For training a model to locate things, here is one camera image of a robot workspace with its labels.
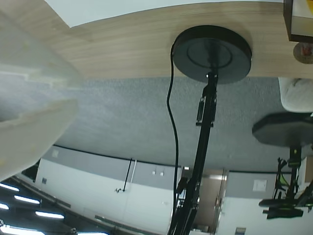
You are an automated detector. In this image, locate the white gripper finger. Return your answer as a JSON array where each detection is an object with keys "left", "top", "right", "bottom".
[
  {"left": 0, "top": 0, "right": 85, "bottom": 87},
  {"left": 0, "top": 98, "right": 79, "bottom": 182}
]

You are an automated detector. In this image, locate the brown cardboard box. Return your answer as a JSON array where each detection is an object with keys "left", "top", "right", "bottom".
[{"left": 283, "top": 0, "right": 313, "bottom": 43}]

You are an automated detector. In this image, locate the black desk lamp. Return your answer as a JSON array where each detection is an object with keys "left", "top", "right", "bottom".
[{"left": 166, "top": 24, "right": 253, "bottom": 235}]

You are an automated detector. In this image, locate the grey door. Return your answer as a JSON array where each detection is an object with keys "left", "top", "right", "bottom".
[{"left": 180, "top": 167, "right": 228, "bottom": 235}]

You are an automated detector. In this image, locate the black office chair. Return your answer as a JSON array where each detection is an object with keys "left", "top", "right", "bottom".
[{"left": 251, "top": 111, "right": 313, "bottom": 220}]

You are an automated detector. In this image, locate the white padded object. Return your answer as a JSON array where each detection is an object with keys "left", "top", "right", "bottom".
[{"left": 278, "top": 76, "right": 313, "bottom": 114}]

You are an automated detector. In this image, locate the black lamp cable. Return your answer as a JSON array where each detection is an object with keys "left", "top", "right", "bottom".
[{"left": 166, "top": 44, "right": 186, "bottom": 221}]

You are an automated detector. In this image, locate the round table cable grommet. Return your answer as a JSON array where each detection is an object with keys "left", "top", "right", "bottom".
[{"left": 292, "top": 41, "right": 313, "bottom": 65}]

